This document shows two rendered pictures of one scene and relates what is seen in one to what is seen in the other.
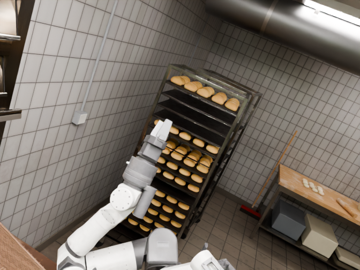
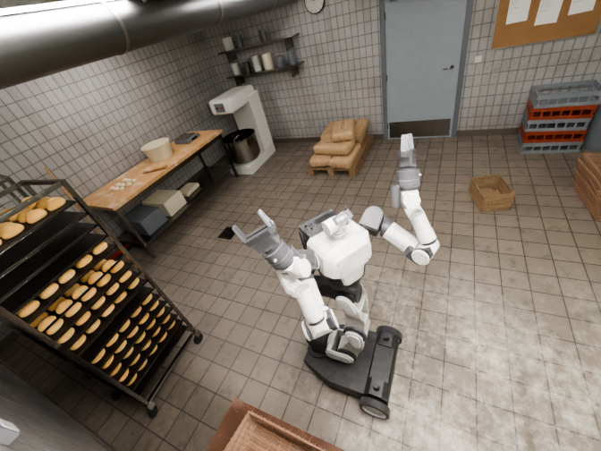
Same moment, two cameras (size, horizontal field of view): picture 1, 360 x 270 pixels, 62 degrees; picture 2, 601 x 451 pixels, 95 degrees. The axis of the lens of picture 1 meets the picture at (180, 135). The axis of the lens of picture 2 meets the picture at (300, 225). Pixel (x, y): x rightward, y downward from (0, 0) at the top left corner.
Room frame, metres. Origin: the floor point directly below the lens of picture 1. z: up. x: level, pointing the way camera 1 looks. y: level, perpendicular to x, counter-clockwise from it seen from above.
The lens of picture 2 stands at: (0.46, 0.69, 2.24)
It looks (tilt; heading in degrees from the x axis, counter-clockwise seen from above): 38 degrees down; 292
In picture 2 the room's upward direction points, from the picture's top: 16 degrees counter-clockwise
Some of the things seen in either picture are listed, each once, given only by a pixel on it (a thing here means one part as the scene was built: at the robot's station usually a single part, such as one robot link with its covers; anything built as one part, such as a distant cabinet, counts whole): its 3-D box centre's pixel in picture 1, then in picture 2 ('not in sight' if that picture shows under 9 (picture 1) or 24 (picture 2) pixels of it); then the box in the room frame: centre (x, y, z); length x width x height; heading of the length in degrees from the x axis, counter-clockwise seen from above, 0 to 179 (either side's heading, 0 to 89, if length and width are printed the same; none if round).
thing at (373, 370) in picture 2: not in sight; (348, 352); (0.77, -0.26, 0.19); 0.64 x 0.52 x 0.33; 168
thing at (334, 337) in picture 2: not in sight; (342, 344); (0.80, -0.27, 0.28); 0.21 x 0.20 x 0.13; 168
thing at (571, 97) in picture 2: not in sight; (563, 94); (-1.65, -3.43, 0.68); 0.60 x 0.40 x 0.15; 168
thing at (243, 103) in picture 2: not in sight; (242, 131); (2.95, -3.97, 0.66); 1.00 x 0.66 x 1.32; 78
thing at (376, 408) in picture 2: not in sight; (374, 408); (0.58, 0.05, 0.10); 0.20 x 0.05 x 0.20; 168
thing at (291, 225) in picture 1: (287, 218); (143, 219); (3.82, -1.82, 0.35); 0.50 x 0.36 x 0.24; 168
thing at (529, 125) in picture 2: not in sight; (554, 118); (-1.63, -3.44, 0.38); 0.60 x 0.40 x 0.15; 166
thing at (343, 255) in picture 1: (349, 258); (187, 190); (3.63, -2.70, 0.27); 0.34 x 0.26 x 0.07; 84
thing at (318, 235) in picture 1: (317, 234); (164, 202); (3.73, -2.23, 0.35); 0.50 x 0.36 x 0.24; 169
